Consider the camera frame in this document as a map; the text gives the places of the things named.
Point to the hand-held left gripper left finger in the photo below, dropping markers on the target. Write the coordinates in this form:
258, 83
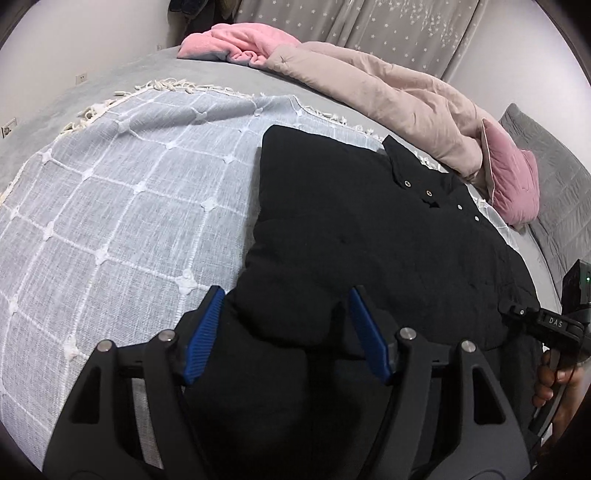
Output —
203, 333

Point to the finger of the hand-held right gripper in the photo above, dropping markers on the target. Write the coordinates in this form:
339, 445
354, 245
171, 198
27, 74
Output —
519, 310

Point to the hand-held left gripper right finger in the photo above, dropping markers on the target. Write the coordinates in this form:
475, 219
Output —
369, 339

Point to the black coat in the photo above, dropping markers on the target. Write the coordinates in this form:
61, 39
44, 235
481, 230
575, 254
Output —
360, 240

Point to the person's right hand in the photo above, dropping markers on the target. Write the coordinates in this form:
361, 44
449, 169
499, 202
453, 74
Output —
544, 378

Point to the pink velvet pillow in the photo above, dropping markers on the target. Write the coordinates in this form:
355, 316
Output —
512, 180

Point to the grey quilted pillow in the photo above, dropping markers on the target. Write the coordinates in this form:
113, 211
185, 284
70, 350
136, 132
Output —
558, 184

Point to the light grey checked throw blanket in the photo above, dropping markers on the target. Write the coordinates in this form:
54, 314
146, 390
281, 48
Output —
115, 207

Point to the beige duvet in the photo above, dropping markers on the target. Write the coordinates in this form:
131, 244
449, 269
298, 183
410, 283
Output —
392, 97

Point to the bed with grey sheet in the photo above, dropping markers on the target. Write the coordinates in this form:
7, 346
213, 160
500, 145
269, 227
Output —
92, 106

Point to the pink blanket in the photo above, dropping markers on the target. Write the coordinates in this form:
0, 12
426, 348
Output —
240, 44

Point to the grey star curtain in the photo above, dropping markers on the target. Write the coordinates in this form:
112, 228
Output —
369, 27

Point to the dark blue hanging jacket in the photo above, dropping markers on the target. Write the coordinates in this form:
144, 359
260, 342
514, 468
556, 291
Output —
187, 4

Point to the white wall outlet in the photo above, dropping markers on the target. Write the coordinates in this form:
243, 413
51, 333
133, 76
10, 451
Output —
81, 77
9, 128

